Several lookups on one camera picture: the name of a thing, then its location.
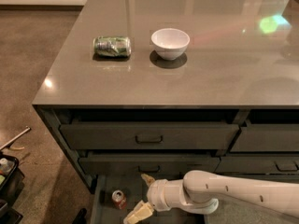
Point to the black object at bottom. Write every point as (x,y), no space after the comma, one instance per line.
(80,217)

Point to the metal rod on floor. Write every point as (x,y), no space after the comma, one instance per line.
(9,144)

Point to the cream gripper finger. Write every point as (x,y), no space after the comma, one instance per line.
(148,179)
(141,211)

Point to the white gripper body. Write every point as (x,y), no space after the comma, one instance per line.
(154,192)

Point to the open bottom grey drawer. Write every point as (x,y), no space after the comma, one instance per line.
(135,189)

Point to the middle right grey drawer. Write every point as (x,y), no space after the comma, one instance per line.
(258,165)

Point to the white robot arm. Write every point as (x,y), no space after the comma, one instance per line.
(199,192)

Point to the crushed green soda can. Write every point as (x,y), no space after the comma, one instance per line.
(112,46)

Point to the small plastic bottle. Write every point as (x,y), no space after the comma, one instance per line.
(6,166)

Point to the red coke can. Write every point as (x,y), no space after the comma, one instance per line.
(119,199)

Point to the top left grey drawer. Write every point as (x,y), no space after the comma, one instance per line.
(148,135)

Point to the black tray with items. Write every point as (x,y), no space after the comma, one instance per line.
(10,187)

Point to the grey counter cabinet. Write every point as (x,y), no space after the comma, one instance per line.
(241,65)

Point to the top right grey drawer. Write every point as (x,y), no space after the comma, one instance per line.
(267,138)

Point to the middle left grey drawer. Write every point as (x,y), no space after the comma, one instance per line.
(135,164)

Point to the white bowl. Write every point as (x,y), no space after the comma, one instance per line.
(170,43)

